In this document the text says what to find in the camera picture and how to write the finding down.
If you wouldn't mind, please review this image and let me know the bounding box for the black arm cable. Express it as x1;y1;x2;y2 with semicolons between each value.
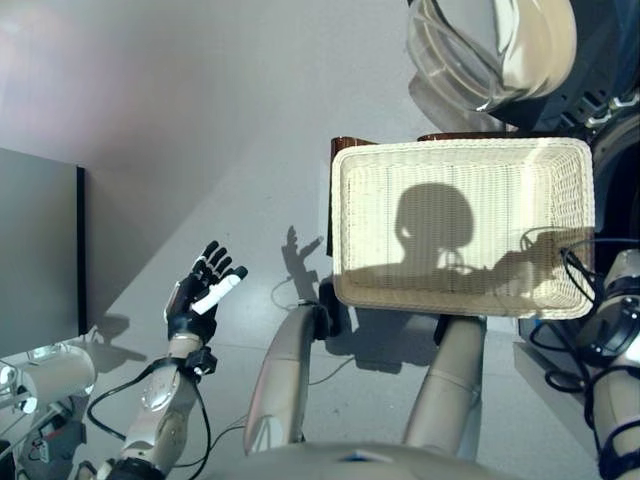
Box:
518;225;624;480
87;356;212;470

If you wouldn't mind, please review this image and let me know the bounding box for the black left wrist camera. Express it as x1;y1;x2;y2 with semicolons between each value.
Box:
182;347;220;380

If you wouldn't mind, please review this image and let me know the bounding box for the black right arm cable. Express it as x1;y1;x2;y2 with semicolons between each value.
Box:
518;225;624;480

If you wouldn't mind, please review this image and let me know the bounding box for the grey robot torso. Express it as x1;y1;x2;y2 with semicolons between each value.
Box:
214;439;604;480

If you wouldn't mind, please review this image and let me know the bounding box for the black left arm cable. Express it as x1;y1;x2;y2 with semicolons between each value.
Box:
87;356;212;470

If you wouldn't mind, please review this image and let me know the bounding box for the cream wicker basket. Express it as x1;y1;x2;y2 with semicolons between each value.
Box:
331;137;598;322

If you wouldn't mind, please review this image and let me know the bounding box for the brown wooden stool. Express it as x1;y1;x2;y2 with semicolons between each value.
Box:
319;129;522;347

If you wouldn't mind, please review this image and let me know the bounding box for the silver right robot leg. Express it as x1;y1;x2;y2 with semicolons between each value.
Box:
401;316;490;457

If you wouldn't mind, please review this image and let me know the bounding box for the round glass washing machine door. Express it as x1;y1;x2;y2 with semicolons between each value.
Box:
403;0;582;115

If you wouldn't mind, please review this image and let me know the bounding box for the black left hand white thumb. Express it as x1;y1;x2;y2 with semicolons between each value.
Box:
165;240;250;347

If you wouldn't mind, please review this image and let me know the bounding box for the thin floor cable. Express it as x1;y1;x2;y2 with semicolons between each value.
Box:
208;276;357;452

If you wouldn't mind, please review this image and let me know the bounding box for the silver robot leg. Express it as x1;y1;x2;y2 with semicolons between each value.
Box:
401;316;490;457
243;299;332;457

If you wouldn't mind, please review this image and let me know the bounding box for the white machine with wires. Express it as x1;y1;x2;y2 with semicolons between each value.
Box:
0;343;100;480

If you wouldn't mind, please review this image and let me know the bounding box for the silver left robot leg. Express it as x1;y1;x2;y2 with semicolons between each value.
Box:
243;299;332;457

